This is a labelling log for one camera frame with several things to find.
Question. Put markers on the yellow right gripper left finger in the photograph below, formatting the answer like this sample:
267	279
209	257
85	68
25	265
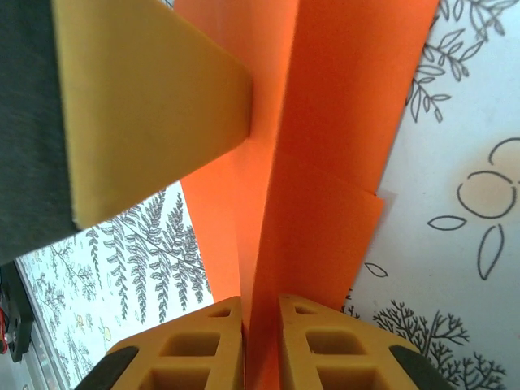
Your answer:
183	357

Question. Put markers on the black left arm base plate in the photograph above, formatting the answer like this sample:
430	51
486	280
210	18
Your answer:
14	321

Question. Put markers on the orange paper sheet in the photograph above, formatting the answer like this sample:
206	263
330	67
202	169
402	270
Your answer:
333	142

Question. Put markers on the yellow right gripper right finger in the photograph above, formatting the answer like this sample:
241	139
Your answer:
345	353

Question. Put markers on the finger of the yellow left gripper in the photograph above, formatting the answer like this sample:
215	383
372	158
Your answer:
142	101

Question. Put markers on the floral print tablecloth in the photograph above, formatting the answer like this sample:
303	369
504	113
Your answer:
459	122

